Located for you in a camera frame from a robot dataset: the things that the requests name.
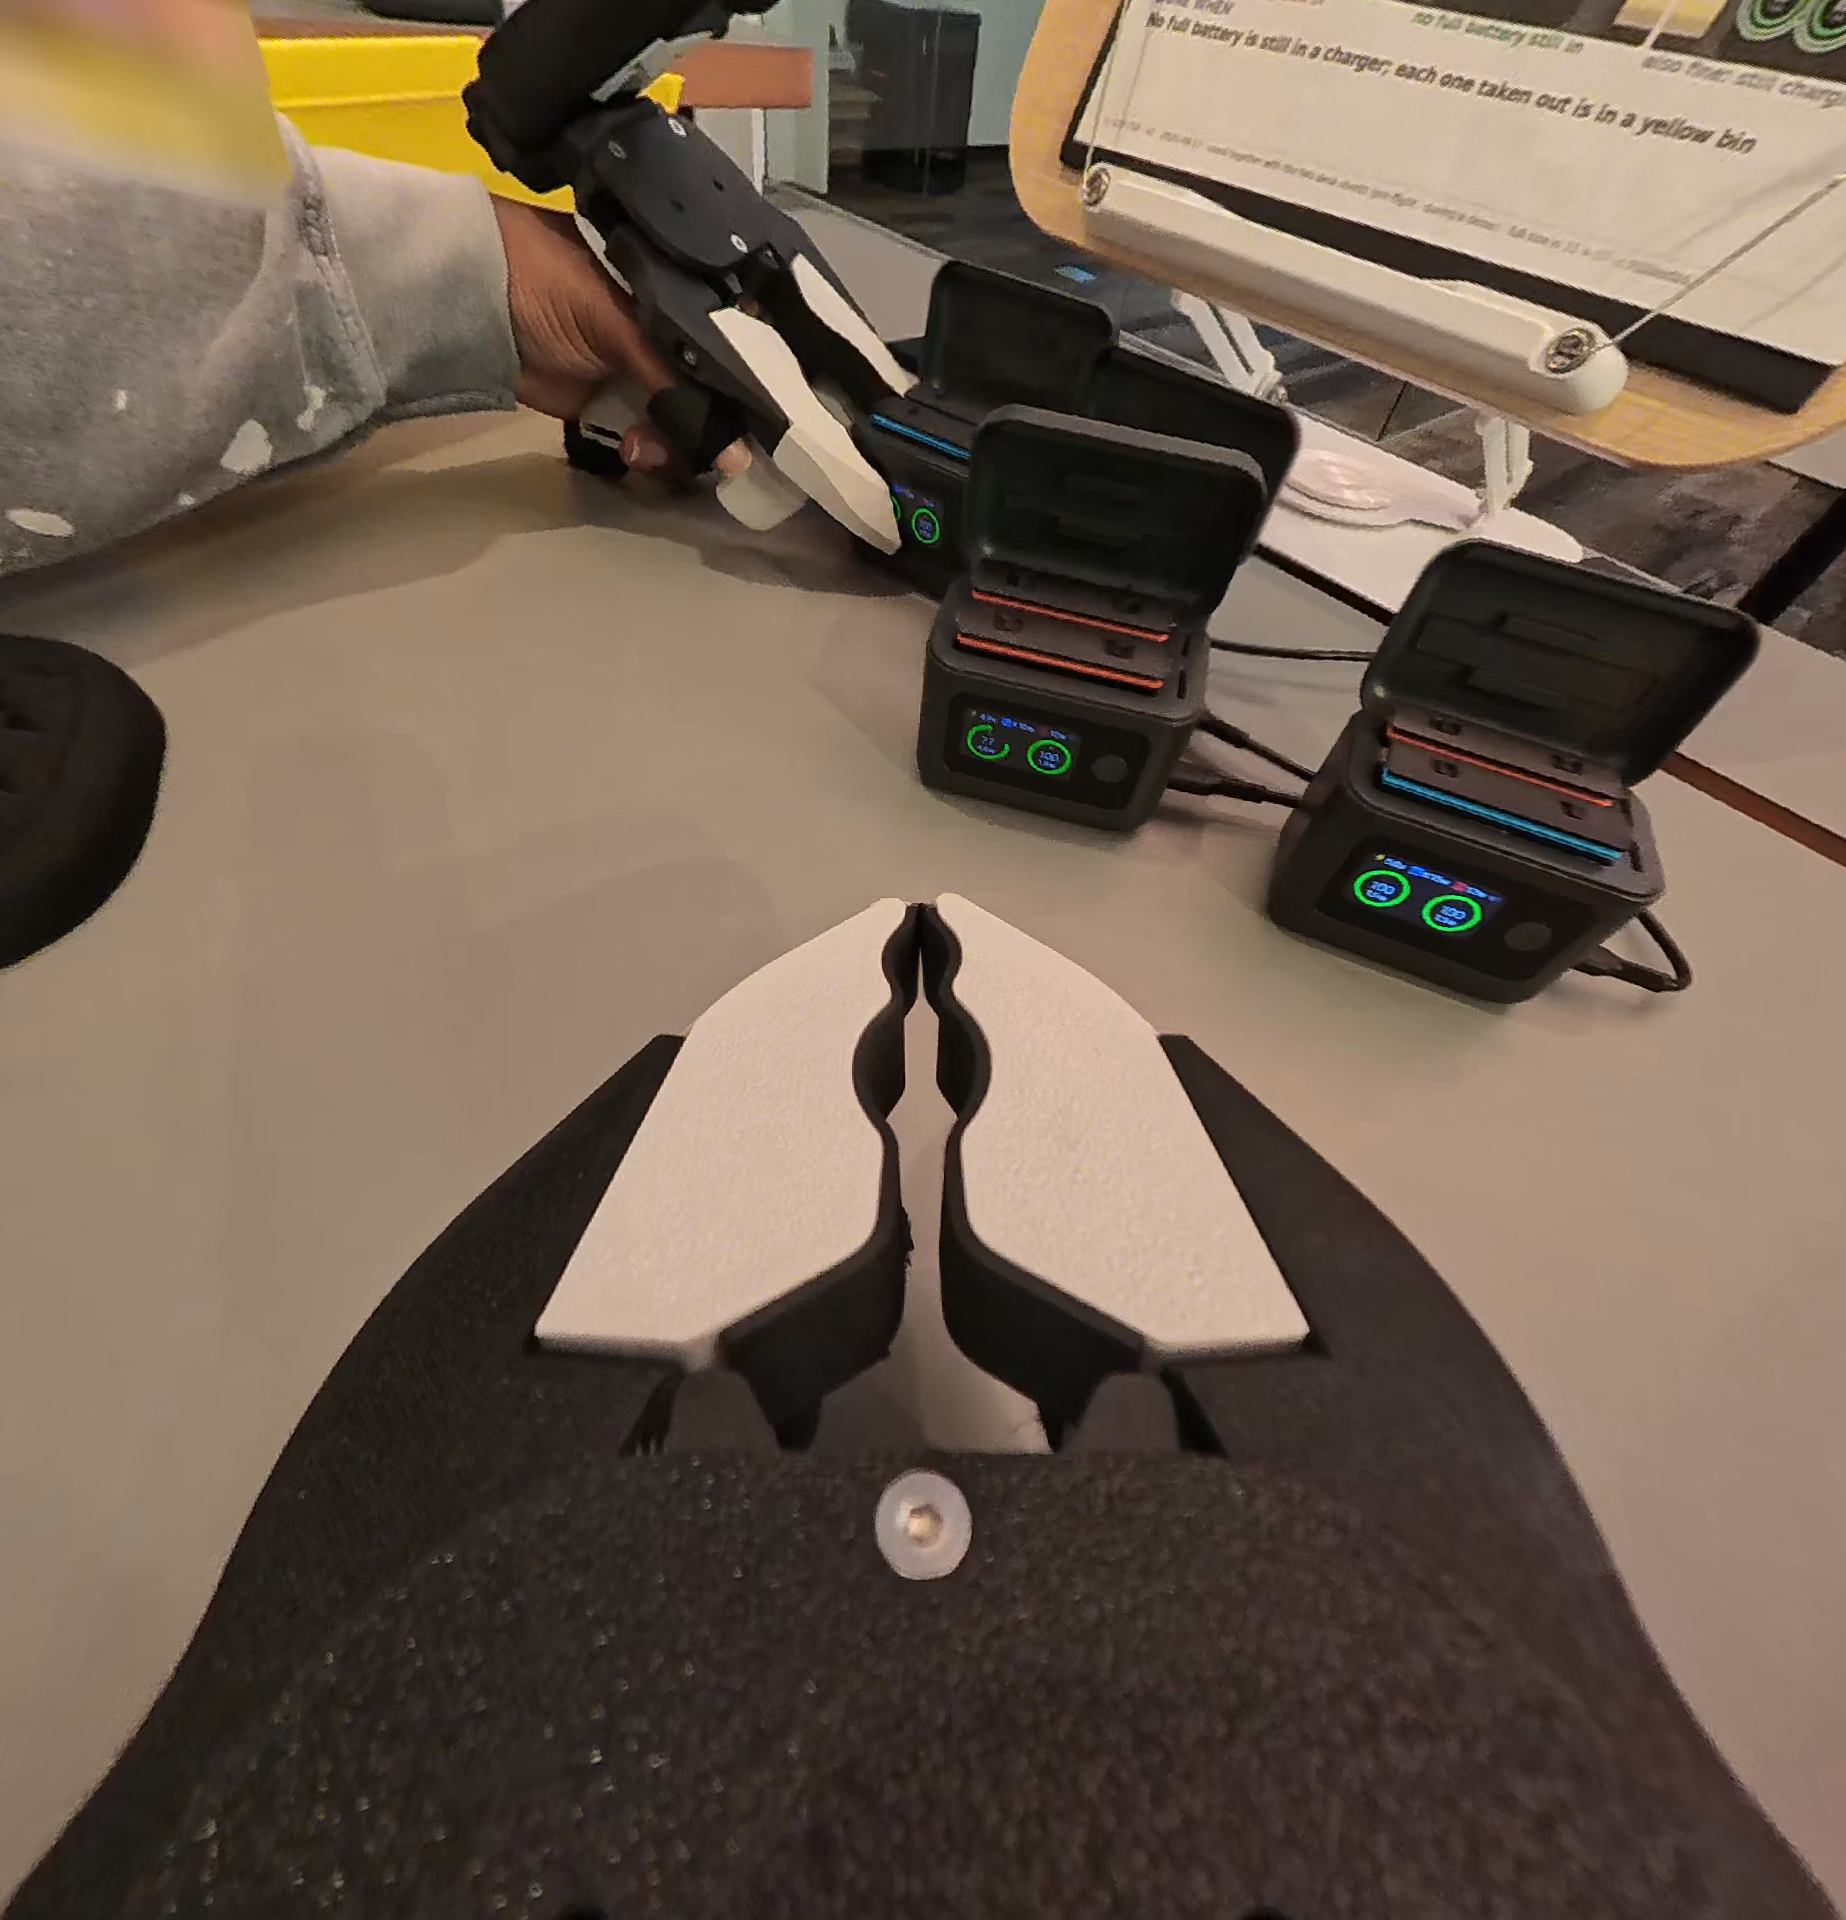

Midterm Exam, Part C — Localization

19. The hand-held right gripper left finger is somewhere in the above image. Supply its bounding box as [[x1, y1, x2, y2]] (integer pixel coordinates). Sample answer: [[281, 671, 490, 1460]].
[[530, 897, 924, 1452]]

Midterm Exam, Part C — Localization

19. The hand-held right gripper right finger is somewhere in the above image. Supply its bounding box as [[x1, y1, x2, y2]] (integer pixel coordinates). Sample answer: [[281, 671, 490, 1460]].
[[930, 892, 1315, 1452]]

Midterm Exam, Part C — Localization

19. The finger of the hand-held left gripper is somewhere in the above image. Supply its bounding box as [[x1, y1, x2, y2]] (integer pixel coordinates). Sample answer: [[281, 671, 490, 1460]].
[[785, 245, 916, 399], [708, 305, 905, 545]]

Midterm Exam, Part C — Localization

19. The black battery charging case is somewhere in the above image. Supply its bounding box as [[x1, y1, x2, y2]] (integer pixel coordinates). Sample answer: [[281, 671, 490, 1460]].
[[1266, 540, 1763, 1008], [1081, 342, 1304, 602], [857, 259, 1119, 600], [919, 405, 1267, 837]]

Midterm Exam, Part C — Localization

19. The yellow plastic bin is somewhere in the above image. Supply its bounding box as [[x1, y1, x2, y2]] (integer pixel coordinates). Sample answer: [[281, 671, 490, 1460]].
[[255, 31, 684, 212]]

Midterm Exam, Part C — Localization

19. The person's left forearm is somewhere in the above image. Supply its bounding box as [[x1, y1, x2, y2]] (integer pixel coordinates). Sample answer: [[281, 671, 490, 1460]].
[[0, 112, 523, 587]]

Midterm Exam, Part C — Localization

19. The person's left hand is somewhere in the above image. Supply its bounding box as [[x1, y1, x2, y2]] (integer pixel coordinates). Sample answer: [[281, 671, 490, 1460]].
[[492, 194, 756, 492]]

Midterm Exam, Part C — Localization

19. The wooden edged table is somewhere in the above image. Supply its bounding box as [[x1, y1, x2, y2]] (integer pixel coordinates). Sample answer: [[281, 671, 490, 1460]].
[[681, 43, 815, 114]]

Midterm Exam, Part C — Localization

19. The instruction sheet on wooden stand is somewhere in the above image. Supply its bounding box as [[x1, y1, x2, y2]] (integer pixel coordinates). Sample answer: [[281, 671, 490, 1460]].
[[1009, 0, 1846, 468]]

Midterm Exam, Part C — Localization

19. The white paper poster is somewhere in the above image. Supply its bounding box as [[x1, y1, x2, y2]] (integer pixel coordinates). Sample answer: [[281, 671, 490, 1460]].
[[1081, 0, 1846, 413]]

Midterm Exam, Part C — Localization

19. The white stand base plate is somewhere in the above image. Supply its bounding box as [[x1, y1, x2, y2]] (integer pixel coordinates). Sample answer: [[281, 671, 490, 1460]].
[[1253, 410, 1585, 616]]

